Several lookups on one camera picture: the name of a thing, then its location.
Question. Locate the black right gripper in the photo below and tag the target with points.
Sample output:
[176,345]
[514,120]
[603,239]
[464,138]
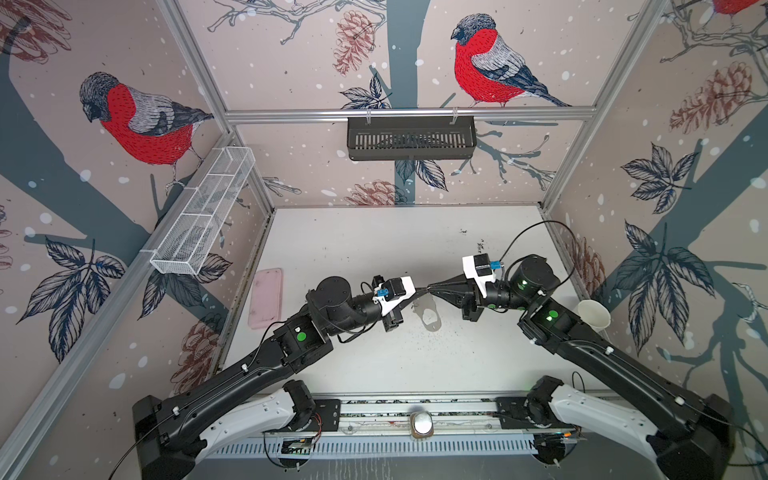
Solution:
[472,304]

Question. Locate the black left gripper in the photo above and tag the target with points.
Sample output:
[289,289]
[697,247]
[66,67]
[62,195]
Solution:
[391,319]

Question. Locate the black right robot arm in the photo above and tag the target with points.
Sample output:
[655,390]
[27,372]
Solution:
[685,435]

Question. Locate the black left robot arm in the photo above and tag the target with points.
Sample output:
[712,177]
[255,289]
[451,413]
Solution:
[259,392]

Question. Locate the silver push button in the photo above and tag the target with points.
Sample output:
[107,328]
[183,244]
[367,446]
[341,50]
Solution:
[421,425]

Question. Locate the white mug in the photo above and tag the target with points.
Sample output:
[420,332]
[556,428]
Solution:
[594,314]

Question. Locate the black hanging basket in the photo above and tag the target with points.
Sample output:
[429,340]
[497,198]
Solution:
[411,138]

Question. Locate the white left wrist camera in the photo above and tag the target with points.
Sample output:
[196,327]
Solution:
[391,293]

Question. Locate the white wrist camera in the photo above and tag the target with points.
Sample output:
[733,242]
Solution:
[391,293]
[480,267]

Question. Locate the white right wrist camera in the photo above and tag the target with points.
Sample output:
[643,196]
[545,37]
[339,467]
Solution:
[480,267]

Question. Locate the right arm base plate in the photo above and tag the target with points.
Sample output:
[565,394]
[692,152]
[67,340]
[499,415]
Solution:
[520,413]

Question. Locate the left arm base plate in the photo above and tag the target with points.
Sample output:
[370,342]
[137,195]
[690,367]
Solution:
[325,417]

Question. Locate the white wire mesh basket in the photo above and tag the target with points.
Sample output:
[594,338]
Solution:
[193,233]

